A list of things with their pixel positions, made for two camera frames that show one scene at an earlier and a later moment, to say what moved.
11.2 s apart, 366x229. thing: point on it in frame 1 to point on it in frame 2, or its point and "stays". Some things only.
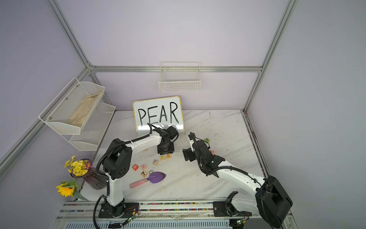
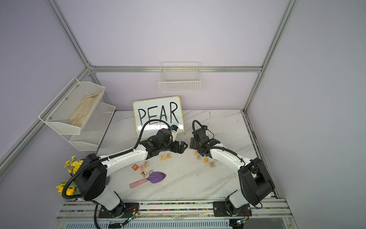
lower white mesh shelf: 92,132 stays
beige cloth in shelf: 76,118 stays
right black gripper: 187,153 to 192,143
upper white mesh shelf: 69,112 stays
